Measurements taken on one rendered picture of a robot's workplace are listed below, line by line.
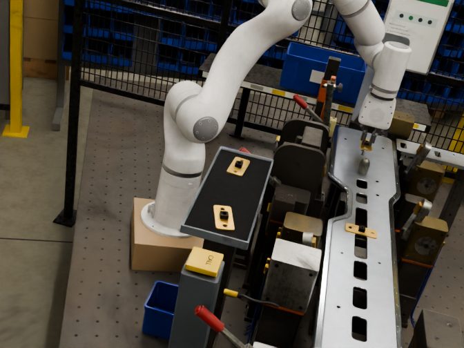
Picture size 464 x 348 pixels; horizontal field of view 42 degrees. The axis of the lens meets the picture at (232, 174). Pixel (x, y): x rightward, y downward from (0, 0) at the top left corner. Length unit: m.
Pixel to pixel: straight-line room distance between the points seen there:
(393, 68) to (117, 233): 0.98
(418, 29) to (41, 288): 1.87
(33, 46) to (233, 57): 3.16
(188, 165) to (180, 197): 0.11
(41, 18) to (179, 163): 3.01
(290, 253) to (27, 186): 2.33
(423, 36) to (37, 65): 3.01
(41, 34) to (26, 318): 2.49
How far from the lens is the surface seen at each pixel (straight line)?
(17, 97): 3.84
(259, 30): 1.62
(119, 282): 1.76
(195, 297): 1.15
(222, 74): 1.63
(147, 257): 1.78
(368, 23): 1.78
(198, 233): 1.20
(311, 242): 1.36
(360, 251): 1.59
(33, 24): 4.61
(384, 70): 1.91
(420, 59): 2.51
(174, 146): 1.73
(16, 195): 3.36
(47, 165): 3.63
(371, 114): 1.96
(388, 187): 1.90
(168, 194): 1.77
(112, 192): 2.13
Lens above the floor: 1.86
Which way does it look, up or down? 30 degrees down
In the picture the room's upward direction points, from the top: 12 degrees clockwise
